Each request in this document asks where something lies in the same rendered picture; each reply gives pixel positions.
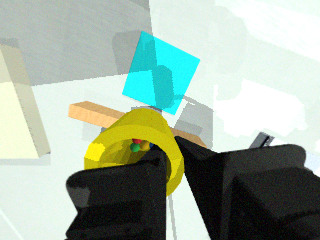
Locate red marble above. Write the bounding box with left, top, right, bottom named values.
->
left=132, top=139, right=142, bottom=144

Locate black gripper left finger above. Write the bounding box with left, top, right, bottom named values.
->
left=66, top=144, right=167, bottom=240

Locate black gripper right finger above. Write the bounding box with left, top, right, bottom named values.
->
left=174, top=136, right=306, bottom=240

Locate light wooden plank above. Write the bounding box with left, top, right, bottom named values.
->
left=68, top=101, right=207, bottom=148

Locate yellow marble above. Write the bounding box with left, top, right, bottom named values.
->
left=139, top=140, right=149, bottom=150

